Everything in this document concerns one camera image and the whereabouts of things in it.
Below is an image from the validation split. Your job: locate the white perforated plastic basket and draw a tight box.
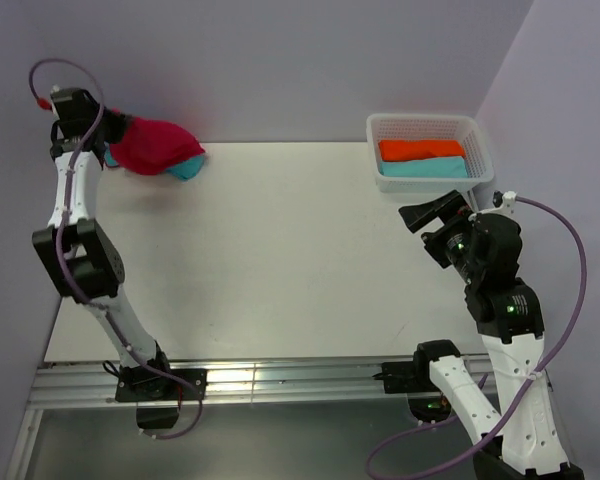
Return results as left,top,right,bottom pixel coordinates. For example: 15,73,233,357
366,114,494,194

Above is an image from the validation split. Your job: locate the rolled orange t shirt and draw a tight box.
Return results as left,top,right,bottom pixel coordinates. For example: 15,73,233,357
378,139,465,162

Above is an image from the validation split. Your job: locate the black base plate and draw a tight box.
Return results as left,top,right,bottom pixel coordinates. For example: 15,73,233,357
373,361,436,395
115,367,207,403

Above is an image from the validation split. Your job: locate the crimson red t shirt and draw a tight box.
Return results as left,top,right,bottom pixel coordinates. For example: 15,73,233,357
108,117,206,176

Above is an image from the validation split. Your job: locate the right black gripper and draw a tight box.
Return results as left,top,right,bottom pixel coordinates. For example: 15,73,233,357
398,187,481,280

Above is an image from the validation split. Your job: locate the crumpled teal t shirt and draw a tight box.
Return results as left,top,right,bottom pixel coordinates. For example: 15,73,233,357
104,149,206,181

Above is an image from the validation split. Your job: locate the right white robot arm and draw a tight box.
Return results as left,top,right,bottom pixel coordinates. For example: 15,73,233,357
399,191,585,479

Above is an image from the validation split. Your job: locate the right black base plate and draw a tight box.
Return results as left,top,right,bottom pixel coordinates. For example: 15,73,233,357
373,361,436,395

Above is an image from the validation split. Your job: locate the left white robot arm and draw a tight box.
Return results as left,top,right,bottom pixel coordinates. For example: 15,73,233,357
32,88,178,401

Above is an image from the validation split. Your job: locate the aluminium mounting rail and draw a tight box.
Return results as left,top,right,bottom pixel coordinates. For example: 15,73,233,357
26,356,411,410

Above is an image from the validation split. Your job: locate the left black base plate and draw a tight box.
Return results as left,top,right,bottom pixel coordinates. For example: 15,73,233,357
115,367,207,403

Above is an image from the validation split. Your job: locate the rolled teal t shirt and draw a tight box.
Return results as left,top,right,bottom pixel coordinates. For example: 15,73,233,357
379,156,469,179

